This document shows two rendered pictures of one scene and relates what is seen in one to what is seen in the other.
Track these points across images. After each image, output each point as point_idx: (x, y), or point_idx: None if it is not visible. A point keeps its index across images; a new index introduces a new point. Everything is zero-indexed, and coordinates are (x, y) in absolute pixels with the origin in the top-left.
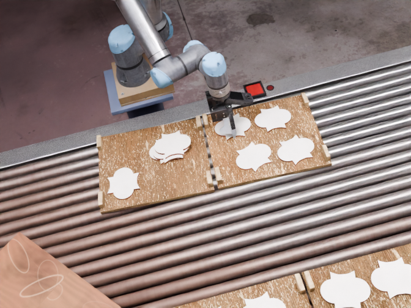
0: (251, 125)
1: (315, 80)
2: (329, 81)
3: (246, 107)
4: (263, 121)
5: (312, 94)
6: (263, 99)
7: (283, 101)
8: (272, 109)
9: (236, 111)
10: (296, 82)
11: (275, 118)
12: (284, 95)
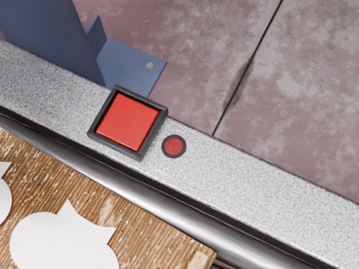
0: (4, 227)
1: (302, 228)
2: (331, 264)
3: (50, 159)
4: (33, 244)
5: (248, 265)
6: (124, 165)
7: (147, 224)
8: (90, 229)
9: (17, 150)
10: (248, 189)
11: (66, 265)
12: (187, 198)
